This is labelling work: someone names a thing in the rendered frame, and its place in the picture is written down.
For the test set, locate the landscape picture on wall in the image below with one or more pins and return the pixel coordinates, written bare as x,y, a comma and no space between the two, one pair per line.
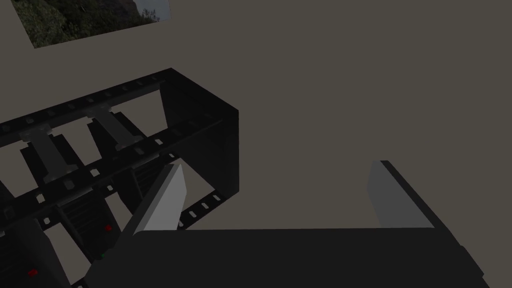
84,18

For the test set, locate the black open equipment rack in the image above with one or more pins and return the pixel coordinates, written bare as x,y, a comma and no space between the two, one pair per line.
120,160

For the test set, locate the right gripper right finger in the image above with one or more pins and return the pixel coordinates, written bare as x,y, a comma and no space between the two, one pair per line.
394,200

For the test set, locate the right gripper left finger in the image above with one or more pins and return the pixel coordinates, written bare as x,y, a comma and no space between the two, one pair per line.
166,202

